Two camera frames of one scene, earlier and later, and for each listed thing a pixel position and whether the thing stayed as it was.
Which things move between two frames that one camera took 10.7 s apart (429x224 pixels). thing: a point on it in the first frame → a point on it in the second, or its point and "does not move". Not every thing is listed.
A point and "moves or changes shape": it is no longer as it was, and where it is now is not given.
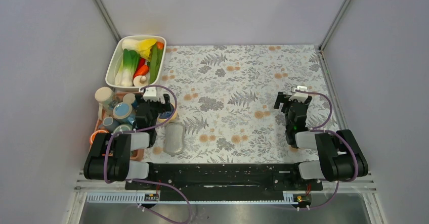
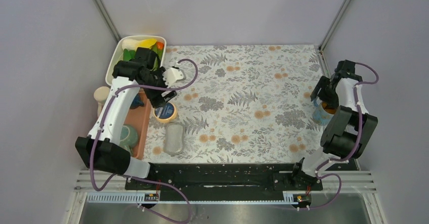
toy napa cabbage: [143, 47] does not move
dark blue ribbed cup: [134, 104] does not move
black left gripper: [163, 107] → [157, 99]
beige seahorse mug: [104, 96] does not move
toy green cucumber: [156, 62] does not move
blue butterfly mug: [123, 111] moves or changes shape
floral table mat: [243, 103] does not move
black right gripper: [283, 98] → [333, 102]
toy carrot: [160, 45] does not move
